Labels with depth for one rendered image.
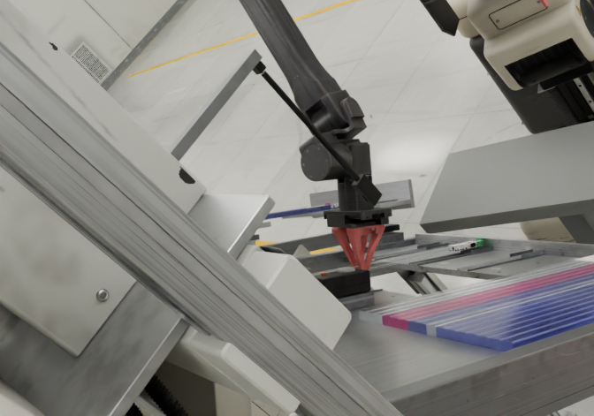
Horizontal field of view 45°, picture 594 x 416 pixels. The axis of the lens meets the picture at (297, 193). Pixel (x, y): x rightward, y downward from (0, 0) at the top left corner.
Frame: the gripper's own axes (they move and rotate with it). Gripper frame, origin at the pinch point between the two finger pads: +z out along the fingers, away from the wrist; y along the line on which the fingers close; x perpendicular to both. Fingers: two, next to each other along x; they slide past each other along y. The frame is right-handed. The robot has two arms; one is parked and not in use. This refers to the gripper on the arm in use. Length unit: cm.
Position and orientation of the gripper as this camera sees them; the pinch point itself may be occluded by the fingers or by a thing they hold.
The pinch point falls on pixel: (361, 265)
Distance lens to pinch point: 118.6
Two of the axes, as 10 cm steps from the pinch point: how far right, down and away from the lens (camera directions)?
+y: 5.8, -0.1, -8.2
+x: 8.1, -0.9, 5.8
